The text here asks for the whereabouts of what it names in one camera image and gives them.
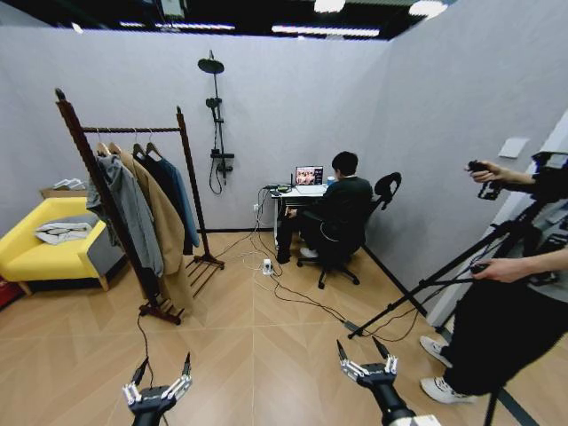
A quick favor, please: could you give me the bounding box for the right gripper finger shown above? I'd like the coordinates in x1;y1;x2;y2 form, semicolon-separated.
371;335;399;377
335;338;367;383

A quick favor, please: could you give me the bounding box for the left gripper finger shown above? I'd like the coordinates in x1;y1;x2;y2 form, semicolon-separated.
160;351;194;400
122;356;149;406

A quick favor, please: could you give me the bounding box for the white grey crumpled garment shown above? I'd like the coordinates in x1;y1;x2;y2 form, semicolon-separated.
34;220;93;246

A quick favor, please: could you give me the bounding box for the grey hooded garment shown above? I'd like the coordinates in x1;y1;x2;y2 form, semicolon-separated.
85;153;165;279

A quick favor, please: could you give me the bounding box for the standing person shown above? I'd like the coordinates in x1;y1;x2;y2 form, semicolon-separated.
419;159;568;406

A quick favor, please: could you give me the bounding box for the beige long coat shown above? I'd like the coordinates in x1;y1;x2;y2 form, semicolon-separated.
117;150;196;319

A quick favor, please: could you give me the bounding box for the yellow armchair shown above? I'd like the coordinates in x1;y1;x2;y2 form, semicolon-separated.
0;196;125;296

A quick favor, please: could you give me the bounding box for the red box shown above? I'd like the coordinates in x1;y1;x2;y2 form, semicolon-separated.
0;274;26;311

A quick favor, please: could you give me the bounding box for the seated person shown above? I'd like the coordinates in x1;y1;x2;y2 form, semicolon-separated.
275;150;374;264

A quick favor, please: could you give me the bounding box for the white desk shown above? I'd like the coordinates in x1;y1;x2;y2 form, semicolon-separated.
259;181;329;249

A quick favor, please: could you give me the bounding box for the black office chair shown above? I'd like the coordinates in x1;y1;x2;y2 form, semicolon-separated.
296;171;403;290

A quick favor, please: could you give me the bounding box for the blue coat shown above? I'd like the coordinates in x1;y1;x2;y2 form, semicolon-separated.
157;158;201;249

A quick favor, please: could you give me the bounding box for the open laptop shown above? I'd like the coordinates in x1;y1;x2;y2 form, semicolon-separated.
295;165;327;195

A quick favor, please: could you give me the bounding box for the black coat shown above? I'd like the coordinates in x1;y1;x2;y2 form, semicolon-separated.
132;153;195;256

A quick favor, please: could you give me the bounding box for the brown cardboard box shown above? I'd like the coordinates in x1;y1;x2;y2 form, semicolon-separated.
39;185;90;201

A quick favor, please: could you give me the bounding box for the dark wooden clothes rack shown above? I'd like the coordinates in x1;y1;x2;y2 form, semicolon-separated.
53;87;226;327

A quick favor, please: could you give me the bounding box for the black shower set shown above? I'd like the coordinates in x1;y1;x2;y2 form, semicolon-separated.
197;49;236;196

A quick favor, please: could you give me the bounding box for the long ceiling light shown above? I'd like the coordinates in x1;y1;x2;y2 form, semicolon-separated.
271;25;381;37

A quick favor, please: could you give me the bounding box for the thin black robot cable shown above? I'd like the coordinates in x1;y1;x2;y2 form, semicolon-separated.
136;305;155;388

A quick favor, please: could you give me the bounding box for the black floor cable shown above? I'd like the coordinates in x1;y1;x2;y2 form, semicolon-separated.
270;261;347;324

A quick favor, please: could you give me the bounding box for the white wall plate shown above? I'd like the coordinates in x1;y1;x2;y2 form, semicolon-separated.
497;137;530;160

